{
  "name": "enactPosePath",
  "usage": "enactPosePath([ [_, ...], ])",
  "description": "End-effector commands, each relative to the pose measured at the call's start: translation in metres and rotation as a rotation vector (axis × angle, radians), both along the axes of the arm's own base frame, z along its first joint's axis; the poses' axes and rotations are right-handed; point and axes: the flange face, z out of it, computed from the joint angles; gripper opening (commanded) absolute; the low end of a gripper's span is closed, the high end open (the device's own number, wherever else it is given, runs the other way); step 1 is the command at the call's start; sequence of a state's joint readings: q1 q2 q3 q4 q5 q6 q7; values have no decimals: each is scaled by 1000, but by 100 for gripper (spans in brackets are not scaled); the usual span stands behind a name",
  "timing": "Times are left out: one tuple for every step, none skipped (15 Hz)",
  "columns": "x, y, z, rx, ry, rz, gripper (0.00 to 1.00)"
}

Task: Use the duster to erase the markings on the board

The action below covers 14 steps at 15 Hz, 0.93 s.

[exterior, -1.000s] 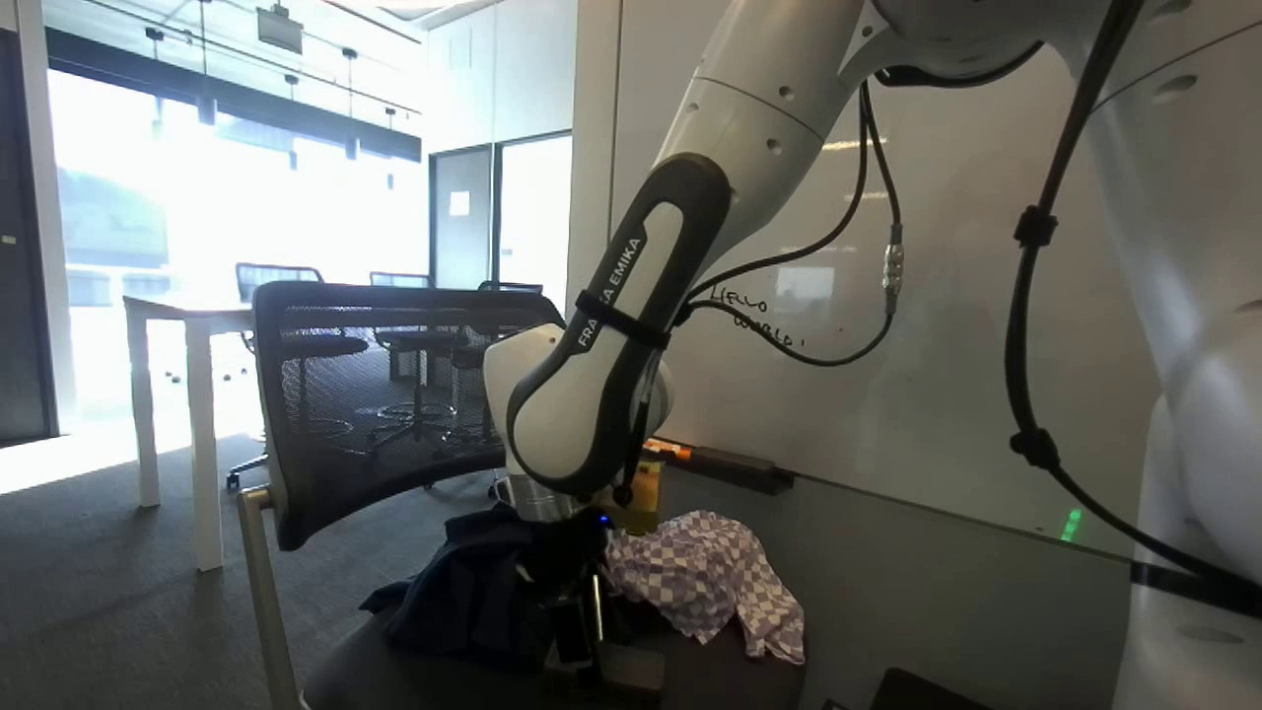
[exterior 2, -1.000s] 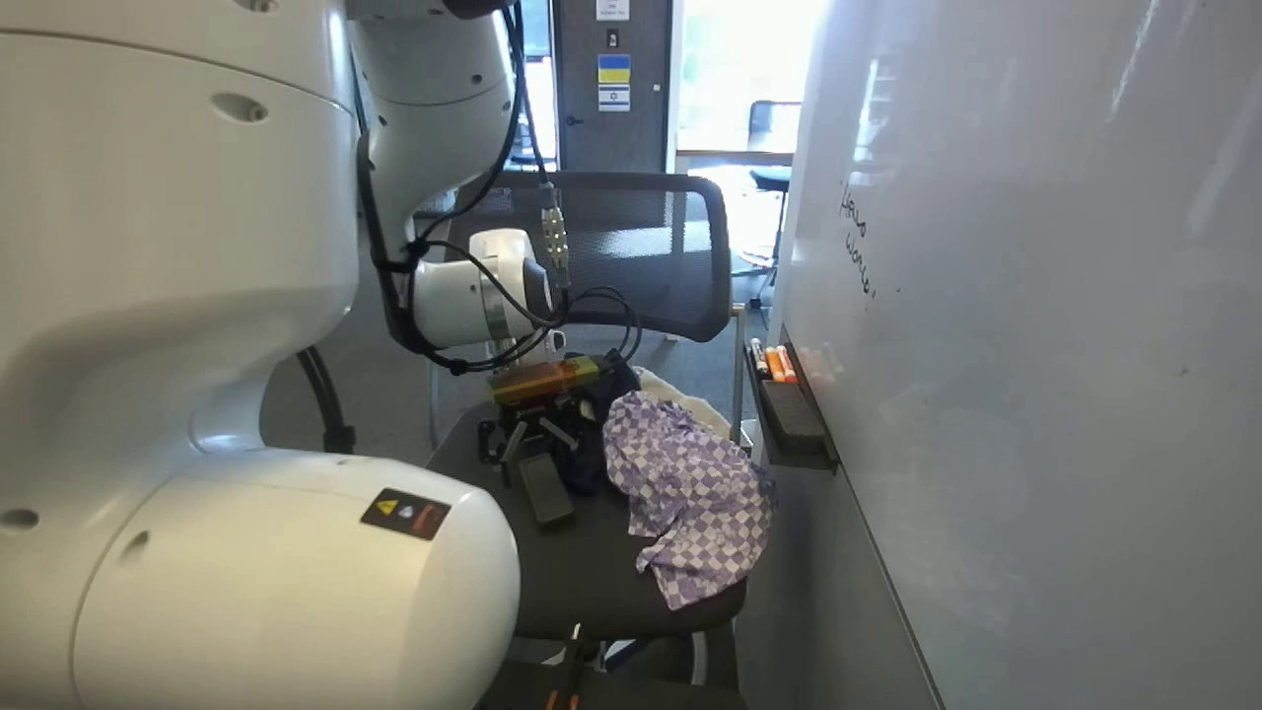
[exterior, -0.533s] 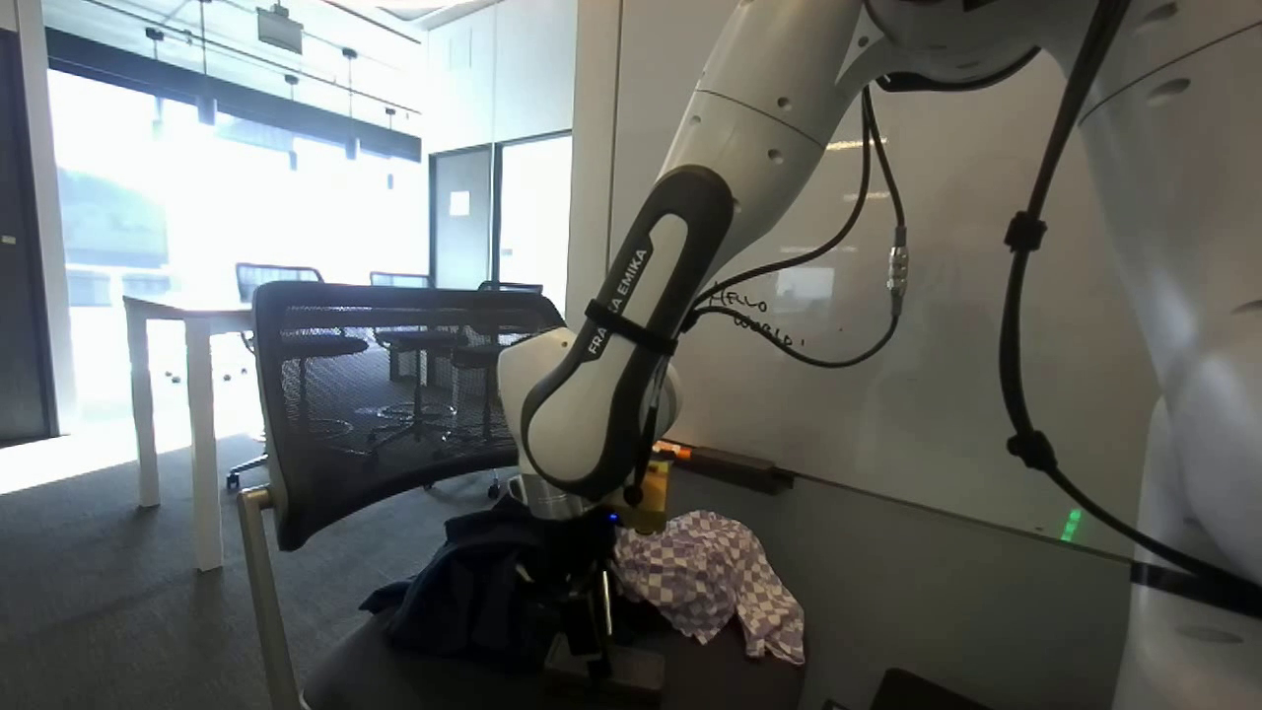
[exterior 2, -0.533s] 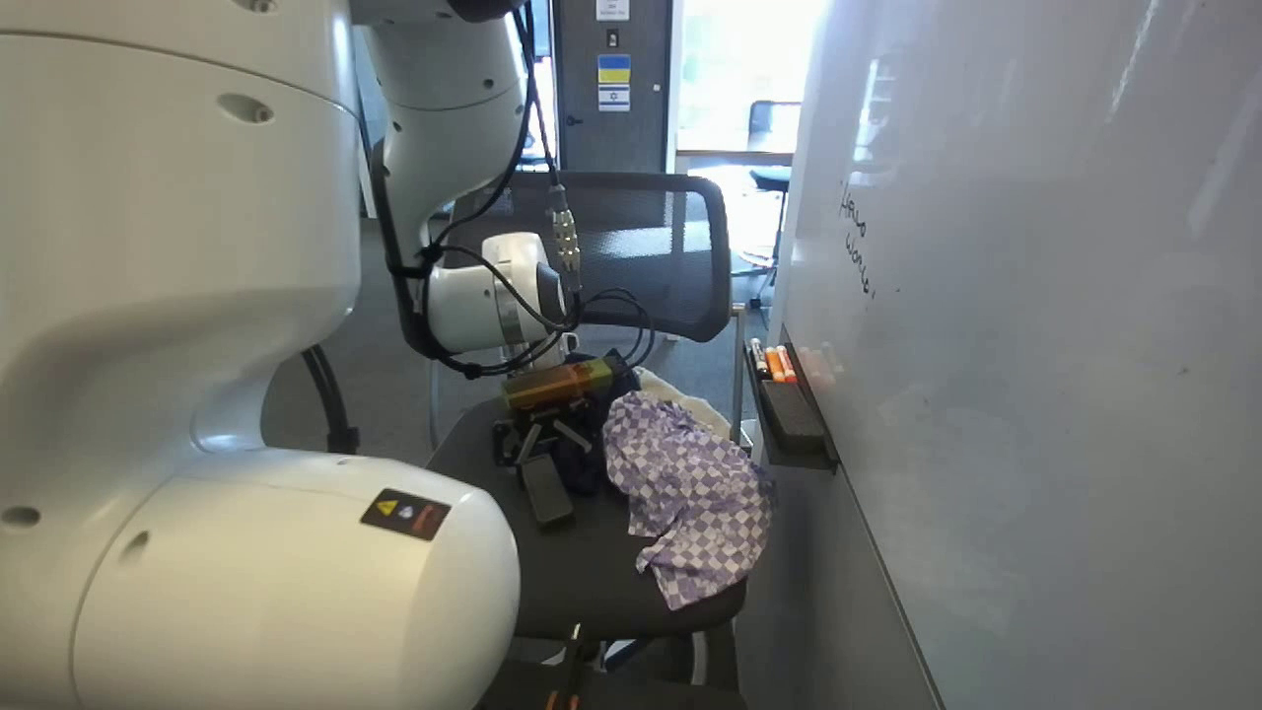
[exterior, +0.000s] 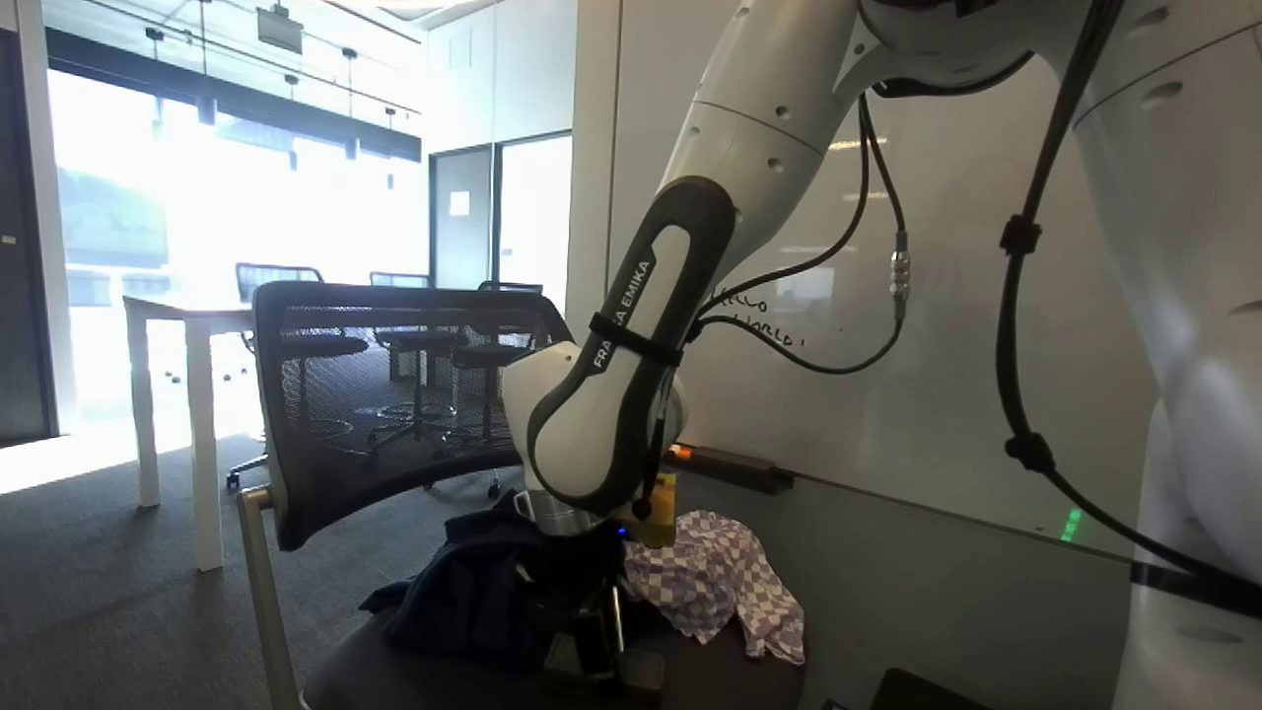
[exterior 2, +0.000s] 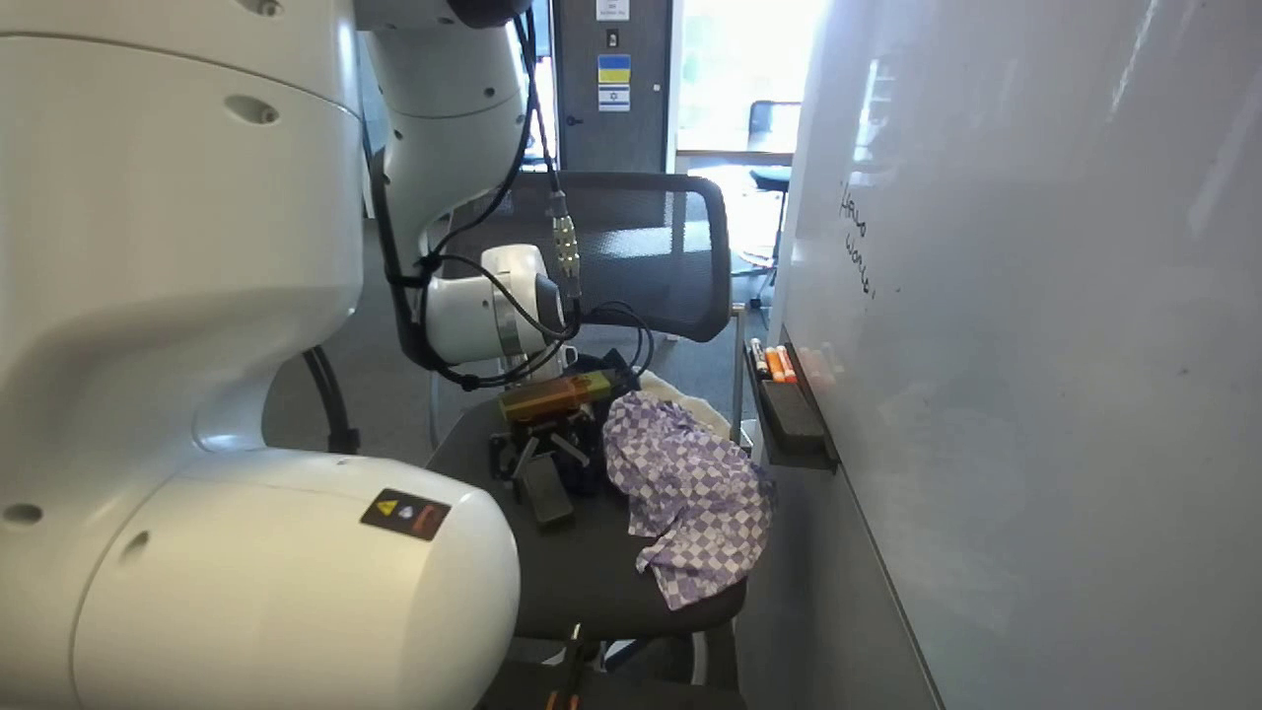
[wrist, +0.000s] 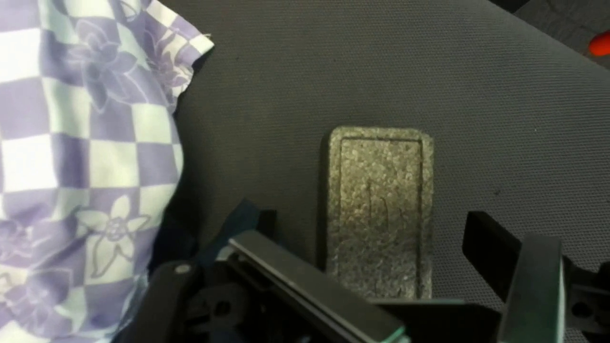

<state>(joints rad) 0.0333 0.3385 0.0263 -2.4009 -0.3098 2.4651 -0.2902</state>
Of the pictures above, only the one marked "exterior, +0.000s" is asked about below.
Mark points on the purple checkered cloth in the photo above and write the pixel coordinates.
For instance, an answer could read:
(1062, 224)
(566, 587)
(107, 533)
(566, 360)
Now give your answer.
(717, 577)

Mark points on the dark flat panel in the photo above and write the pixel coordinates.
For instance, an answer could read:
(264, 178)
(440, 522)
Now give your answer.
(928, 696)

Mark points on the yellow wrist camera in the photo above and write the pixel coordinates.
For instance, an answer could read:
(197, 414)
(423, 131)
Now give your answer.
(661, 507)

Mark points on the black mesh office chair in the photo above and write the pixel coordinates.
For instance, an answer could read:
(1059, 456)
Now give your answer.
(382, 394)

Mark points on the white wall whiteboard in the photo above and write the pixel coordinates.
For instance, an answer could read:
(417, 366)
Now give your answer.
(950, 366)

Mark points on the dark navy cloth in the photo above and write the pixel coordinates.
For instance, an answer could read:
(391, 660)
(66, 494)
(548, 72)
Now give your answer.
(458, 594)

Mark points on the hanging ceiling sign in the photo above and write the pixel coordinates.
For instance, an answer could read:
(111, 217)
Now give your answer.
(277, 25)

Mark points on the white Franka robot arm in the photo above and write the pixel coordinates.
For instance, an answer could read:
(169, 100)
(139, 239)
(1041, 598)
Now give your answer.
(792, 131)

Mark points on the orange marker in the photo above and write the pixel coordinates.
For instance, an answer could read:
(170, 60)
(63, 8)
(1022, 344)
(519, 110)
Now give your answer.
(679, 456)

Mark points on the dark framed glass door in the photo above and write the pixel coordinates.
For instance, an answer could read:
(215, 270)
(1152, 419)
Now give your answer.
(465, 217)

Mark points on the grey background chair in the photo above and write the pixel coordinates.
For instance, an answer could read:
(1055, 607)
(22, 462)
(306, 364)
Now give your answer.
(277, 276)

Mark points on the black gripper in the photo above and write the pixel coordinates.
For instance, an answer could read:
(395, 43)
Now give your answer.
(578, 577)

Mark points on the white meeting table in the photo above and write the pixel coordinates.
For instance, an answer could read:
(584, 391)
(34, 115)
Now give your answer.
(205, 394)

